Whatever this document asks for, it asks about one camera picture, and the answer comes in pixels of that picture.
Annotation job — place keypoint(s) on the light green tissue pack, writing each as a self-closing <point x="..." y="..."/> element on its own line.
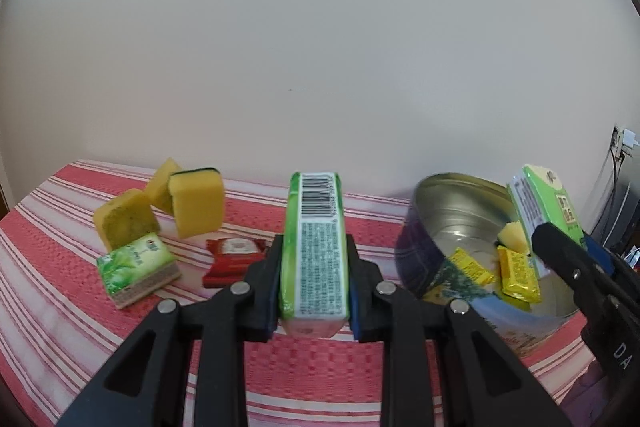
<point x="539" y="196"/>

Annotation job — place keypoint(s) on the dark furniture at right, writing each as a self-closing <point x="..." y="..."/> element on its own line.
<point x="622" y="217"/>

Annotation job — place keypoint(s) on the worn yellow sponge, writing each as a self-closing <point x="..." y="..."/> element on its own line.
<point x="125" y="218"/>

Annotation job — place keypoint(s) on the red white striped tablecloth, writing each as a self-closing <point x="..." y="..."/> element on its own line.
<point x="66" y="307"/>

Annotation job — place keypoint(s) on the yellow sponge green top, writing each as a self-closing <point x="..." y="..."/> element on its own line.
<point x="197" y="198"/>

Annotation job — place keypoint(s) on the yellow snack packet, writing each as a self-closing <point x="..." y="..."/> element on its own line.
<point x="518" y="278"/>
<point x="471" y="268"/>

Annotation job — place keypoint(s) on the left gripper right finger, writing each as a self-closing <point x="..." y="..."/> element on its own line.
<point x="441" y="364"/>

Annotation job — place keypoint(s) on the wall power socket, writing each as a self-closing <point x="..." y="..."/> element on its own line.
<point x="617" y="142"/>

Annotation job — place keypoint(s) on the white usb charger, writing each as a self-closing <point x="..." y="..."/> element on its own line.
<point x="629" y="139"/>

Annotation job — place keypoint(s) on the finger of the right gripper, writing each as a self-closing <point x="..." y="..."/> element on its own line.
<point x="571" y="262"/>
<point x="615" y="266"/>

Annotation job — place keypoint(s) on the red wedding snack packet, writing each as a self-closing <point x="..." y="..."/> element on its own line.
<point x="231" y="258"/>

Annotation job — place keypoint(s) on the round butter cookie tin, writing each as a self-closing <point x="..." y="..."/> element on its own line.
<point x="448" y="249"/>

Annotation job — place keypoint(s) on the large green tissue pack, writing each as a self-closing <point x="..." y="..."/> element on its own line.
<point x="314" y="280"/>

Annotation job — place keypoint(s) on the small green tissue pack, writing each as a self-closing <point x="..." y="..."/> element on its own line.
<point x="136" y="270"/>

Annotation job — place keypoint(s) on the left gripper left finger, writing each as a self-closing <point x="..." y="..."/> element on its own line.
<point x="144" y="382"/>

